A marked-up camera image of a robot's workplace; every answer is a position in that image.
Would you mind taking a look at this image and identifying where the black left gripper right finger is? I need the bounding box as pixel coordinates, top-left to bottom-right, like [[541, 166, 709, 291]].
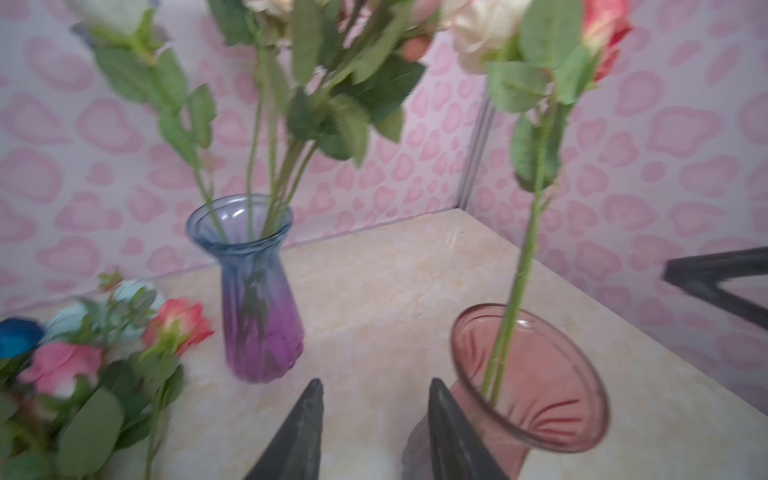
[[427, 378, 508, 480]]

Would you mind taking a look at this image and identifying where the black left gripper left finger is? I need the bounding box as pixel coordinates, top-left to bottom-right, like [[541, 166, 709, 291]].
[[245, 378, 324, 480]]

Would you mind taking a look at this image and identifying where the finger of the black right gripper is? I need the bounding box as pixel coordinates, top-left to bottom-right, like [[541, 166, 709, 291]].
[[662, 247, 767, 330]]

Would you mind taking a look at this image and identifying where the red grey glass vase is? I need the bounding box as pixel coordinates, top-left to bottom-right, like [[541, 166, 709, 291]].
[[402, 303, 610, 479]]

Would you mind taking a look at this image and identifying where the purple blue glass vase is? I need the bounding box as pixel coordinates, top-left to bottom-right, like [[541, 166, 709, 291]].
[[186, 194, 304, 383]]

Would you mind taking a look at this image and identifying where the green leafy flower stem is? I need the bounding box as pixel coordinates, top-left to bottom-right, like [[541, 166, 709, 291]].
[[446, 0, 633, 405]]

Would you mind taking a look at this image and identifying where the blue flower stem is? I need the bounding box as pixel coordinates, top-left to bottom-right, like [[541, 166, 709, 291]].
[[0, 318, 45, 360]]

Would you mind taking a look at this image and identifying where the pink double rose stem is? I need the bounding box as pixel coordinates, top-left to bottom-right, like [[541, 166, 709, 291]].
[[208, 1, 444, 240]]

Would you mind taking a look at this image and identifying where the pale blue white rose stem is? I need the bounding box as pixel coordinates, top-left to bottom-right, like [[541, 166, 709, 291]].
[[65, 0, 228, 241]]

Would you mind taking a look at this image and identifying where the flower bunch on table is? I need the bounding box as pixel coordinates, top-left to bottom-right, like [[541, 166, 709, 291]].
[[1, 271, 213, 479]]

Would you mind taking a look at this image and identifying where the aluminium frame post right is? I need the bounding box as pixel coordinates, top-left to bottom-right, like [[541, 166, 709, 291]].
[[457, 99, 495, 210]]

